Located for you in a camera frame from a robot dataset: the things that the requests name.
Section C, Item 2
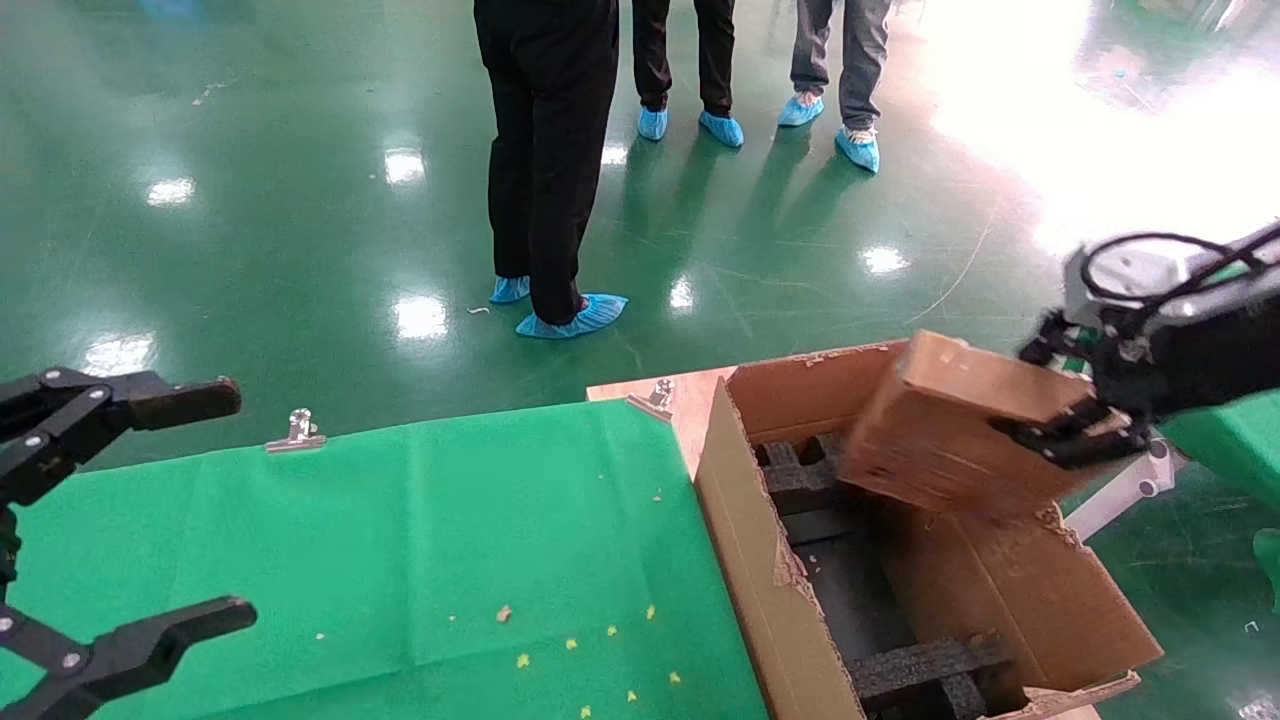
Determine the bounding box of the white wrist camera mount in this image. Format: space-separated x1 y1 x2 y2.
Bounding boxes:
1063 235 1216 331

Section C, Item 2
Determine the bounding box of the large open cardboard carton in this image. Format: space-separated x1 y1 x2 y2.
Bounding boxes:
695 340 1166 720

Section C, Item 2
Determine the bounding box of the small brown cardboard box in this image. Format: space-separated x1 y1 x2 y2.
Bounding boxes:
838 330 1131 521

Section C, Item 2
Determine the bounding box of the silver metal binder clip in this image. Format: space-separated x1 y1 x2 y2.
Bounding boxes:
628 378 676 421
265 408 328 454

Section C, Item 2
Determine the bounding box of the white metal table stand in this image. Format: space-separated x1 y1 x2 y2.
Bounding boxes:
1065 440 1176 541

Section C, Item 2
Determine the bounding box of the green table cloth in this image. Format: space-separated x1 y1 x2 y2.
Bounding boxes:
1160 385 1280 511
0 398 771 720

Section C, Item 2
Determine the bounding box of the black foam insert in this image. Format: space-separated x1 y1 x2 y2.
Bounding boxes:
755 432 851 516
848 632 1016 720

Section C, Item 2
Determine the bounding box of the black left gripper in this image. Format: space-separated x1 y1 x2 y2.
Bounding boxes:
0 366 258 720

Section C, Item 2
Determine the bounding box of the person in black trousers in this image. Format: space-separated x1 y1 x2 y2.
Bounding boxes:
632 0 741 116
473 0 623 326

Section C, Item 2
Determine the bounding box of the person in grey trousers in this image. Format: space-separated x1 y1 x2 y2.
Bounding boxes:
790 0 894 131

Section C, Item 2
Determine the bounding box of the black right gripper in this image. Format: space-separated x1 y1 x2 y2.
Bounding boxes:
990 290 1280 471

